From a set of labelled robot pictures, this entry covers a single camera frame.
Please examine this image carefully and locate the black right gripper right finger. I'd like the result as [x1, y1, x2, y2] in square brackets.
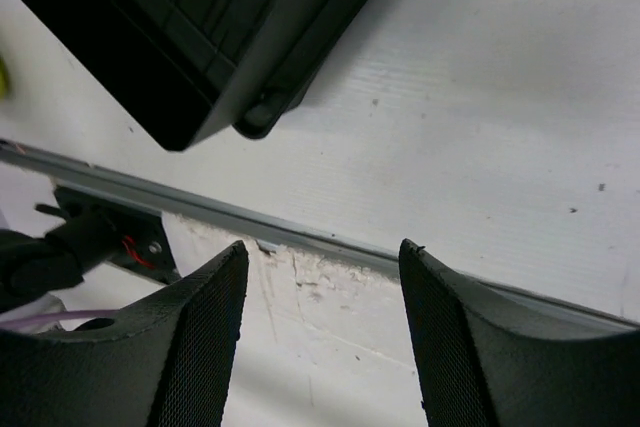
[399, 239, 639, 426]

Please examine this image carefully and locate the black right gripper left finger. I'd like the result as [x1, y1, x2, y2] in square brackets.
[1, 241, 249, 426]

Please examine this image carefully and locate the black drip tray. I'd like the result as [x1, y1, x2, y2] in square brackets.
[21, 0, 368, 152]

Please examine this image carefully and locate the lime green bowl front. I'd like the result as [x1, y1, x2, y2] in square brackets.
[0, 58, 10, 99]

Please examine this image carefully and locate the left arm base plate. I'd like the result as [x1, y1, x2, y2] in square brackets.
[35, 186, 181, 285]

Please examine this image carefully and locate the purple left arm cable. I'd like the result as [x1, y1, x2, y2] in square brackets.
[0, 309, 121, 332]

